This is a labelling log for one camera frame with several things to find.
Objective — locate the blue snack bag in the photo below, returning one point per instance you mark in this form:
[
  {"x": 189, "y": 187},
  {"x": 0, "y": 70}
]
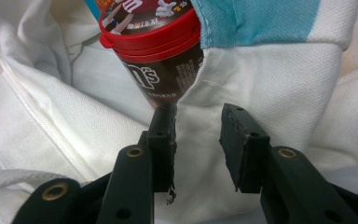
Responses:
[{"x": 92, "y": 7}]

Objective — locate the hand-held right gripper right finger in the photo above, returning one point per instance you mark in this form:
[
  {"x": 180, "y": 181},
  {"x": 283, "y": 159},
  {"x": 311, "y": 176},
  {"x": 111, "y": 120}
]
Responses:
[{"x": 245, "y": 155}]

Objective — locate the red-lidded candy can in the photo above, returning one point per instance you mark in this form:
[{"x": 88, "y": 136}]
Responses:
[{"x": 155, "y": 40}]

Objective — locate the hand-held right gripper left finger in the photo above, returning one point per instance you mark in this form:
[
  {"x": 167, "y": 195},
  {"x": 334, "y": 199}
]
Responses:
[{"x": 163, "y": 149}]

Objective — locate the white tote bag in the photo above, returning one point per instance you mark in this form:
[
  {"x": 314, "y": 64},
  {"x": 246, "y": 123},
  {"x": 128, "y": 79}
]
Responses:
[{"x": 276, "y": 93}]

